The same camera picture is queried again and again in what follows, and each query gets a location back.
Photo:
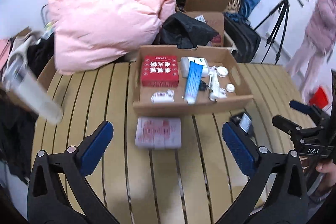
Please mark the white thermos bottle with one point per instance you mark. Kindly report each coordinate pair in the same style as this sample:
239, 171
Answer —
20, 80

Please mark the person's right hand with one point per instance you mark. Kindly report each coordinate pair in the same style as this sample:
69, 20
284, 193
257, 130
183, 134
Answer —
327, 168

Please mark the black backpack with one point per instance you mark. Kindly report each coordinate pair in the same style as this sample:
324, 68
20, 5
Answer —
246, 39

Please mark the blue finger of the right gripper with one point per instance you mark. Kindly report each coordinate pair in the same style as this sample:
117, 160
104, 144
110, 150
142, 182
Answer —
302, 108
285, 125

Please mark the red bucket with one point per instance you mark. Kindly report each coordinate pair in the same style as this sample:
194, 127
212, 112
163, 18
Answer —
319, 98

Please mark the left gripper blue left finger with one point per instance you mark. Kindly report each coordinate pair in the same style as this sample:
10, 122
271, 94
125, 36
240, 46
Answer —
92, 148

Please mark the black camera tripod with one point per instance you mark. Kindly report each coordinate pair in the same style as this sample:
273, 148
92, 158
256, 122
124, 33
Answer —
283, 6

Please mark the pink white wallet booklet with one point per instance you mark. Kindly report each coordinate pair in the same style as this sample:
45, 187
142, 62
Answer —
158, 133

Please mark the rear open cardboard box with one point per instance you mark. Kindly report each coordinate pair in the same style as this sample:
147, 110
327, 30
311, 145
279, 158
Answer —
210, 12

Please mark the left cardboard box with clothes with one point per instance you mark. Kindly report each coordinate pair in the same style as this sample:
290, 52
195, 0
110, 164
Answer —
39, 56

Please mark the black power adapter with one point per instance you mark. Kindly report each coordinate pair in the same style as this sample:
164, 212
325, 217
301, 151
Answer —
244, 121

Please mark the white round lid in tray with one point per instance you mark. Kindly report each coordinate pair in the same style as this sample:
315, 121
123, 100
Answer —
230, 88

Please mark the blue white tube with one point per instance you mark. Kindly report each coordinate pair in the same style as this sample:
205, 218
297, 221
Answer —
192, 86

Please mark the pink puffy duvet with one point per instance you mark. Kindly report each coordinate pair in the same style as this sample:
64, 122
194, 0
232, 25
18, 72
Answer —
91, 33

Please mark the pink bag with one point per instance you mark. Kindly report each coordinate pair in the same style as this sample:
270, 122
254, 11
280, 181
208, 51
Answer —
5, 46

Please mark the open shallow cardboard tray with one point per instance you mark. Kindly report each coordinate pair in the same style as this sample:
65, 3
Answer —
169, 102

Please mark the clear plastic bottle white label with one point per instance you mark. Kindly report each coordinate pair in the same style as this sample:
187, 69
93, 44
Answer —
194, 63

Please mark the pink hanging garment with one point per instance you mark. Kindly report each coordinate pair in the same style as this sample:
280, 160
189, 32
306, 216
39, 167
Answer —
317, 44

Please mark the black garment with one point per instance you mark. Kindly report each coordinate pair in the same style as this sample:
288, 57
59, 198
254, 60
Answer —
186, 32

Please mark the small white round jar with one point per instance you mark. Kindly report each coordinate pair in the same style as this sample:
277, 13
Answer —
222, 71

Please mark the red box white characters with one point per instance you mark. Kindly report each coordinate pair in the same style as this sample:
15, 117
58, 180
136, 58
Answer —
160, 71

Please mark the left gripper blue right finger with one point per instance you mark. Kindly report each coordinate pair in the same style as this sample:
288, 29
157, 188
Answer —
241, 147

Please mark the beige cloth bundle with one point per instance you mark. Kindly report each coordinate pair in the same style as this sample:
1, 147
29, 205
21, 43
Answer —
21, 46

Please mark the white spray bottle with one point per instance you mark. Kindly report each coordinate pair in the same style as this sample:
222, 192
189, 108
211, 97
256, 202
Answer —
215, 90

